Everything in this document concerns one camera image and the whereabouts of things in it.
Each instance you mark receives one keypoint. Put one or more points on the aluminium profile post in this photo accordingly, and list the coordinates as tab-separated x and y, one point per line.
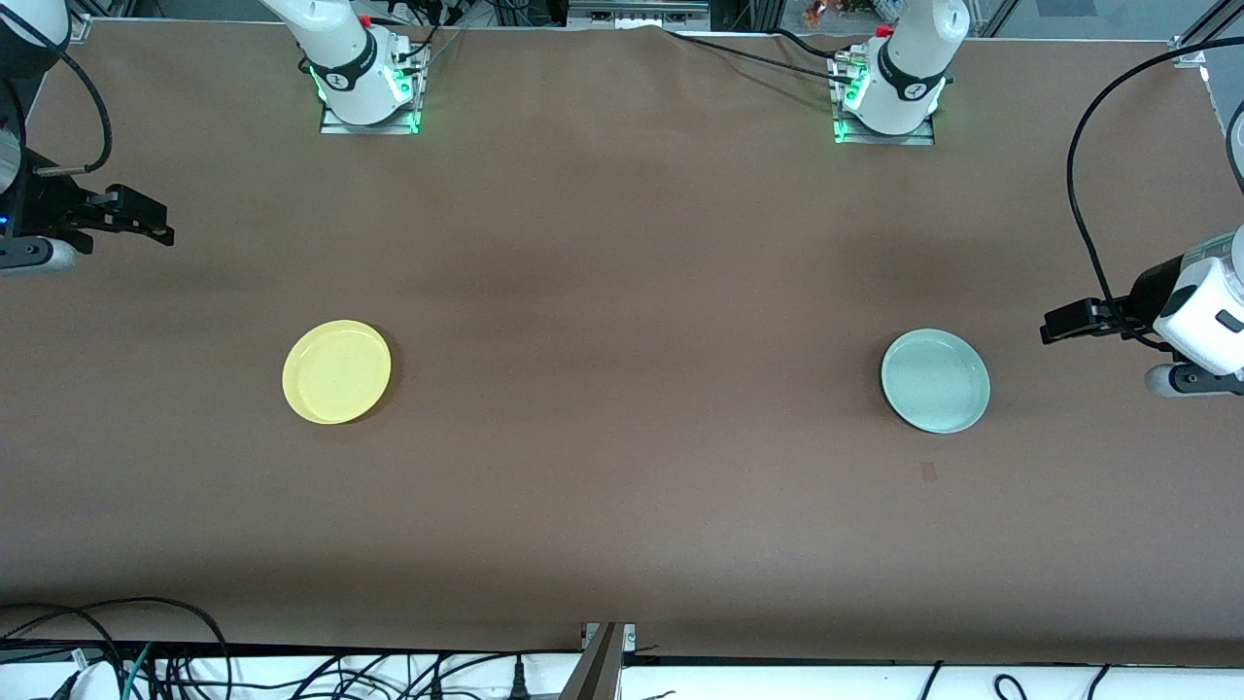
598	671

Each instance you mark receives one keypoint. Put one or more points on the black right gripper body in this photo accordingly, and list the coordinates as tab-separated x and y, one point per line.
47	206

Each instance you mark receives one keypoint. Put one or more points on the white shelf board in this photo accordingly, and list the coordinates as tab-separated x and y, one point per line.
826	685

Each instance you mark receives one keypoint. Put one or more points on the black power plug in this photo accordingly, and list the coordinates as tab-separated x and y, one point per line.
520	681

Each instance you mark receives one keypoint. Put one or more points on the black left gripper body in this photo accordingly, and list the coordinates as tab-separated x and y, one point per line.
1149	291

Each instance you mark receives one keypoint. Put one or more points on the orange background object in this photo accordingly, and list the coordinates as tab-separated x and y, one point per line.
821	12

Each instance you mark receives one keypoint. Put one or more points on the aluminium corner bracket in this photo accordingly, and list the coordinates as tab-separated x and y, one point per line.
81	29
1190	53

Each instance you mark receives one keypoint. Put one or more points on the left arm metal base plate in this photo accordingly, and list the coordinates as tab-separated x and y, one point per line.
928	139

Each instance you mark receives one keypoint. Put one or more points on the pale green plate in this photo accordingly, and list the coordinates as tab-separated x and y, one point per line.
935	381

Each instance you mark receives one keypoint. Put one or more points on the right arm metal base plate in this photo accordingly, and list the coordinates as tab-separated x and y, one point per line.
335	127

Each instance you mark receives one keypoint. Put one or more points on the diagonal aluminium extrusion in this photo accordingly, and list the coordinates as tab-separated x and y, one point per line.
1220	21

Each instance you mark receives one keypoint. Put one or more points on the yellow plate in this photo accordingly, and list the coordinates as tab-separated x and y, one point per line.
336	372

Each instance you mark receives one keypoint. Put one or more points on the metal frame bar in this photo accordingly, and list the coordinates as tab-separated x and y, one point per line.
637	12

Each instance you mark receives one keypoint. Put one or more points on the brown table cover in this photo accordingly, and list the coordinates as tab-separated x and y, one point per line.
622	544

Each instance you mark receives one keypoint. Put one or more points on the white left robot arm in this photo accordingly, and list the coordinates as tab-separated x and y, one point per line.
914	58

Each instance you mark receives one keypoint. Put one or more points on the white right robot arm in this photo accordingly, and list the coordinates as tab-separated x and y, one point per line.
345	58

